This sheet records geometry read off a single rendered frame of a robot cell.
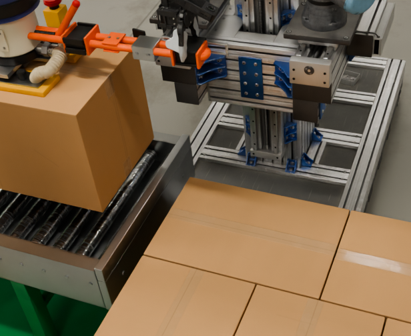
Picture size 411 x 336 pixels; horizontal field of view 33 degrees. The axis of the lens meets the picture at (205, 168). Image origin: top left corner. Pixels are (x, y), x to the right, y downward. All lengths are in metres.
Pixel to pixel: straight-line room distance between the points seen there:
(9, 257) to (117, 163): 0.49
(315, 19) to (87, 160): 0.87
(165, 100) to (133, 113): 1.55
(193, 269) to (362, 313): 0.54
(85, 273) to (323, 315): 0.76
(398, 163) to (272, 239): 1.26
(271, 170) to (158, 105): 1.05
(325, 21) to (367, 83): 1.26
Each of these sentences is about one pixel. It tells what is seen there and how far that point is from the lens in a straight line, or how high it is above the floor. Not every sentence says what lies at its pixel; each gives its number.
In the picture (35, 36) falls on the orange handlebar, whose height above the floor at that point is 1.22.
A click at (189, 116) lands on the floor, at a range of 3.75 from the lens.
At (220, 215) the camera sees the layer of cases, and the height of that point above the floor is 0.54.
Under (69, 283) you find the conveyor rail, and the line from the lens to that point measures 2.37.
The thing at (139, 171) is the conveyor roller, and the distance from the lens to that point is 2.62.
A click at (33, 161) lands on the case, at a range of 2.28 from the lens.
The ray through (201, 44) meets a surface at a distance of 1.95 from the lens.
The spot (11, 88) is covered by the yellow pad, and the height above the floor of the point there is 1.10.
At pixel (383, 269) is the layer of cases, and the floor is 0.54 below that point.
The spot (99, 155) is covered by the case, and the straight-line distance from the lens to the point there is 2.19.
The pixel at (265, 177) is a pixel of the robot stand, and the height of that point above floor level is 0.21.
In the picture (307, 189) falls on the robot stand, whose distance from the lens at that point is 2.96.
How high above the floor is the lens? 2.25
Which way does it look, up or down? 41 degrees down
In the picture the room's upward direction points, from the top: 7 degrees counter-clockwise
